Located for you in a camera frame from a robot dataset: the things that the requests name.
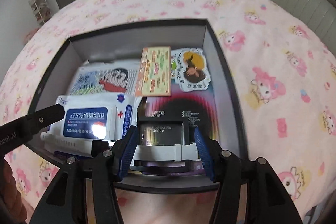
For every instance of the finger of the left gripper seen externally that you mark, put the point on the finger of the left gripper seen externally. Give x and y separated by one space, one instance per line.
20 131

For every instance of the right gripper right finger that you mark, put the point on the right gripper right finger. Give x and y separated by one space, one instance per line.
267 199

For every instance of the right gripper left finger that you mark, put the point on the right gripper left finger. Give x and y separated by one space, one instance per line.
65 200

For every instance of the white blue wet wipes pack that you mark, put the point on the white blue wet wipes pack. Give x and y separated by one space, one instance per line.
102 116

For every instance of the black screen protector box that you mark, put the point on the black screen protector box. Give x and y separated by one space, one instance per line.
161 141

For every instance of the person's left hand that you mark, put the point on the person's left hand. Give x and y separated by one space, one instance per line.
11 196

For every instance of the cartoon boy sticker sheet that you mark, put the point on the cartoon boy sticker sheet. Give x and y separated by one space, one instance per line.
118 76

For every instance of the orange yellow printed card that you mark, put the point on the orange yellow printed card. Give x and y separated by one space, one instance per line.
154 76

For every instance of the dark colourful flat package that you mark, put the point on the dark colourful flat package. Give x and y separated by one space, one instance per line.
198 108

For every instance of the dark grey storage box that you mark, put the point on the dark grey storage box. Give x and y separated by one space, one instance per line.
127 41

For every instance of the pink cartoon fleece blanket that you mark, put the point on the pink cartoon fleece blanket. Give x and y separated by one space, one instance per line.
283 73

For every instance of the cartoon girl die-cut sticker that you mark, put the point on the cartoon girl die-cut sticker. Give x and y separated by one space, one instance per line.
189 69

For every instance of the small white toy shelf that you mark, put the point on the small white toy shelf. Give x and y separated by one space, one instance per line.
40 10

